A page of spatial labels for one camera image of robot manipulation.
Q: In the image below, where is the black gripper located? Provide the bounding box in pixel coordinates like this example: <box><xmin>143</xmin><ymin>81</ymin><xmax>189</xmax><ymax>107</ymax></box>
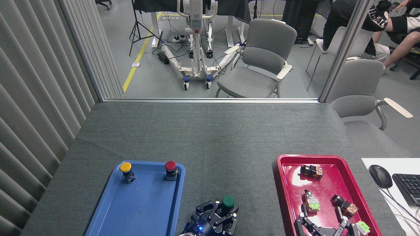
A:
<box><xmin>294</xmin><ymin>206</ymin><xmax>349</xmax><ymax>236</ymax></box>
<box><xmin>182</xmin><ymin>201</ymin><xmax>239</xmax><ymax>236</ymax></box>

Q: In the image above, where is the green push button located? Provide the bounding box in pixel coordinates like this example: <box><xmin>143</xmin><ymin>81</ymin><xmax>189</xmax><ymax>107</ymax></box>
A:
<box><xmin>220</xmin><ymin>195</ymin><xmax>235</xmax><ymax>213</ymax></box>

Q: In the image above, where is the red push button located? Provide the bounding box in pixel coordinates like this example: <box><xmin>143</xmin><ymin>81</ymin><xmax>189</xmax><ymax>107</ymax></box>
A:
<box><xmin>164</xmin><ymin>161</ymin><xmax>179</xmax><ymax>181</ymax></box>

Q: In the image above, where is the yellow push button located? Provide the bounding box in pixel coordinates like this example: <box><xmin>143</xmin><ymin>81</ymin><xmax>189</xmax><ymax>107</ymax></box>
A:
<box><xmin>119</xmin><ymin>162</ymin><xmax>137</xmax><ymax>184</ymax></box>

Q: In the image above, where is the red plastic tray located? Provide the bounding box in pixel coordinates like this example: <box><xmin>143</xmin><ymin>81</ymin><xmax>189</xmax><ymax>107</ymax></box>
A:
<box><xmin>277</xmin><ymin>154</ymin><xmax>383</xmax><ymax>236</ymax></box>

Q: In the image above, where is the black computer mouse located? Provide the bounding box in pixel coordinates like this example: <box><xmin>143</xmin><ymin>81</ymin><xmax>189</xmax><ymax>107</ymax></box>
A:
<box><xmin>368</xmin><ymin>165</ymin><xmax>393</xmax><ymax>189</ymax></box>

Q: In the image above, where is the blue plastic tray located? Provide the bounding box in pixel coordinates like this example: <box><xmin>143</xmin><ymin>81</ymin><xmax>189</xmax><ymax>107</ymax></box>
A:
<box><xmin>85</xmin><ymin>160</ymin><xmax>186</xmax><ymax>236</ymax></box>

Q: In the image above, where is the black keyboard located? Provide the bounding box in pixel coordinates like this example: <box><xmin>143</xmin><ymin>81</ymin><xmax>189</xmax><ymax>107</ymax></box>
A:
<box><xmin>392</xmin><ymin>173</ymin><xmax>420</xmax><ymax>207</ymax></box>

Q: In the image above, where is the white paper sheet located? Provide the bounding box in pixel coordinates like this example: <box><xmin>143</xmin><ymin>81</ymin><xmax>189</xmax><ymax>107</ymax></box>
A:
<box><xmin>361</xmin><ymin>158</ymin><xmax>420</xmax><ymax>236</ymax></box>

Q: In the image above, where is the grey armchair with white arms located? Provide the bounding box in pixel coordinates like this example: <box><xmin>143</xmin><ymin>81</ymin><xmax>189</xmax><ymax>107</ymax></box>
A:
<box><xmin>215</xmin><ymin>19</ymin><xmax>298</xmax><ymax>99</ymax></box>
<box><xmin>328</xmin><ymin>58</ymin><xmax>414</xmax><ymax>158</ymax></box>

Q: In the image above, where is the white stand on wheels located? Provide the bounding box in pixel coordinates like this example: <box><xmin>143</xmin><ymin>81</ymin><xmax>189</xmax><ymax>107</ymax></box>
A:
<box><xmin>160</xmin><ymin>0</ymin><xmax>243</xmax><ymax>90</ymax></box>

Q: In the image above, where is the black chair base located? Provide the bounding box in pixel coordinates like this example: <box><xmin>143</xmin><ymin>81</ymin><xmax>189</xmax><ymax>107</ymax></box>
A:
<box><xmin>389</xmin><ymin>46</ymin><xmax>420</xmax><ymax>81</ymax></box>

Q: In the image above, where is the white plastic chair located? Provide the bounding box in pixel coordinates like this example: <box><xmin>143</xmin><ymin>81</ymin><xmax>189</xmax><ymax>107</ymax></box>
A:
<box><xmin>306</xmin><ymin>26</ymin><xmax>374</xmax><ymax>92</ymax></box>

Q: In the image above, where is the black tripod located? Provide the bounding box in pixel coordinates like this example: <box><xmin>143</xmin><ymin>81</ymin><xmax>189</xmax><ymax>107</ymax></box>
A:
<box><xmin>129</xmin><ymin>0</ymin><xmax>163</xmax><ymax>57</ymax></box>

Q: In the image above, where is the desk with black cloth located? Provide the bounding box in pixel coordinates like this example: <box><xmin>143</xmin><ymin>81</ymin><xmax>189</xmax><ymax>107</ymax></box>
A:
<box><xmin>133</xmin><ymin>0</ymin><xmax>251</xmax><ymax>48</ymax></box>

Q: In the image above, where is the person with bare legs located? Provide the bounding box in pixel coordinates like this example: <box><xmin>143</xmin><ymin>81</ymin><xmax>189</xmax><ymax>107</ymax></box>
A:
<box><xmin>372</xmin><ymin>0</ymin><xmax>420</xmax><ymax>74</ymax></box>

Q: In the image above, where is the person in white trousers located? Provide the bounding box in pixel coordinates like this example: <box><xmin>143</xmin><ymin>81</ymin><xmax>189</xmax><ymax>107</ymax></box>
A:
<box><xmin>323</xmin><ymin>0</ymin><xmax>391</xmax><ymax>63</ymax></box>

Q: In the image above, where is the grey ribbed partition panel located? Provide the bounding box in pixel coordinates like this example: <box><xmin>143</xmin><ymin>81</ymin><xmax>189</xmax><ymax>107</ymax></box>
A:
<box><xmin>0</xmin><ymin>0</ymin><xmax>124</xmax><ymax>236</ymax></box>

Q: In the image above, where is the silver switch with green block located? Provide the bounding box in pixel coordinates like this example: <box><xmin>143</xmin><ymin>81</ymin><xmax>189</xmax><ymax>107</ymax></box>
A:
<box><xmin>303</xmin><ymin>189</ymin><xmax>321</xmax><ymax>213</ymax></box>

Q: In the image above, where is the black orange square switch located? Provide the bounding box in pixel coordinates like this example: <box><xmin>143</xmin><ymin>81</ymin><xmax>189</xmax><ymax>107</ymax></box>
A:
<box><xmin>300</xmin><ymin>165</ymin><xmax>324</xmax><ymax>179</ymax></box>
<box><xmin>330</xmin><ymin>194</ymin><xmax>359</xmax><ymax>218</ymax></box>

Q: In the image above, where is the white green switch block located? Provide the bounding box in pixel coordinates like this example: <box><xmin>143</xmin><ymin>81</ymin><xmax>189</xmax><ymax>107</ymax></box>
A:
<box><xmin>348</xmin><ymin>221</ymin><xmax>370</xmax><ymax>236</ymax></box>

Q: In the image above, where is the silver frame rail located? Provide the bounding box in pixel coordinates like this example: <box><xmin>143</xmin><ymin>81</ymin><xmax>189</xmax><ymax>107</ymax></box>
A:
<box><xmin>102</xmin><ymin>98</ymin><xmax>319</xmax><ymax>104</ymax></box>

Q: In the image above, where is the silver frame post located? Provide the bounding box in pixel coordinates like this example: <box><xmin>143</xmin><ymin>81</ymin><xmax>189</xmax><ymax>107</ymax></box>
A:
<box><xmin>318</xmin><ymin>0</ymin><xmax>374</xmax><ymax>103</ymax></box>

